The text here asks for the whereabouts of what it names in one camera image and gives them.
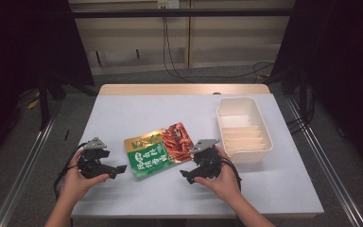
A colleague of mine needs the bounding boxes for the left hand-held gripper cable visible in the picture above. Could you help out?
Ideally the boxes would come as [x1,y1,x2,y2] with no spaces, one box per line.
[53,142,88,201]

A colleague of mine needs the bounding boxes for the person's left hand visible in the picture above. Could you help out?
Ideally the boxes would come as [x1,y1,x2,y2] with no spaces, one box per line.
[59,149,111,203]

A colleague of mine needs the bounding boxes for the black horizontal bar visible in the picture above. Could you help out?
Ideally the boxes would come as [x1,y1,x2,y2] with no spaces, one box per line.
[71,8,295,19]

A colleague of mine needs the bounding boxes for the white plastic bin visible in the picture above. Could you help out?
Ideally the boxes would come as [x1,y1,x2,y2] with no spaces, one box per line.
[216,96,274,164]

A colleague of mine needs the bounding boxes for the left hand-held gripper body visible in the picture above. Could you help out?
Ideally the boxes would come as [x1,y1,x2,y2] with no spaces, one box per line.
[77,136,115,180]

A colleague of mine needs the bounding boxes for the hand-held gripper cable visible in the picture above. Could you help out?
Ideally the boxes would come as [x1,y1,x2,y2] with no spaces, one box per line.
[221,156,243,192]
[53,142,88,201]

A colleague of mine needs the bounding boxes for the right hand-held gripper cable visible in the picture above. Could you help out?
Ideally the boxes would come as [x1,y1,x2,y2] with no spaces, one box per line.
[221,156,243,192]

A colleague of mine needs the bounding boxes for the green and red snack packet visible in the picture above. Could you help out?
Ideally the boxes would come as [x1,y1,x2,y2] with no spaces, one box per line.
[123,121,196,182]

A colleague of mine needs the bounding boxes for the aluminium floor rail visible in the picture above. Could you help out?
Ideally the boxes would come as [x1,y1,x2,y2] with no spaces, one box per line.
[285,96,363,227]
[0,110,62,227]

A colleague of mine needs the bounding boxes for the yellow floor cable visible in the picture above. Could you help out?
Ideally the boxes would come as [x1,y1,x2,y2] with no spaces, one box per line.
[26,90,42,111]

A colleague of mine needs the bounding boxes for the black curtain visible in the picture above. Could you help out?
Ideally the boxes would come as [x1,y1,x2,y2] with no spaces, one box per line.
[0,0,96,171]
[264,0,363,178]

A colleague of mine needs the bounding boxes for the black wall cable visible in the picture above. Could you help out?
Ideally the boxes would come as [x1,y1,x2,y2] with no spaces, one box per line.
[162,15,276,83]

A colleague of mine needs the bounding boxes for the white power outlet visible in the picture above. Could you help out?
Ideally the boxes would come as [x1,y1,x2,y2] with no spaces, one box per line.
[157,0,181,9]

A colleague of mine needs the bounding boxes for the black floor cables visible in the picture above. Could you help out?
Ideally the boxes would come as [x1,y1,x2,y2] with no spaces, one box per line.
[285,94,317,136]

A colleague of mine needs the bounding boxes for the black metal stand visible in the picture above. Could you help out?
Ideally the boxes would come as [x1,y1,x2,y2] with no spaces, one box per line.
[37,74,64,131]

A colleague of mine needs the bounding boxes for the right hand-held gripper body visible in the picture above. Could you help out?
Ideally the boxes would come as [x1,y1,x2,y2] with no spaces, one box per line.
[189,138,224,180]

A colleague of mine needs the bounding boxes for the person's right hand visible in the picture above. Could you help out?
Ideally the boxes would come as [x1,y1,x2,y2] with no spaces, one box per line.
[194,146,244,203]

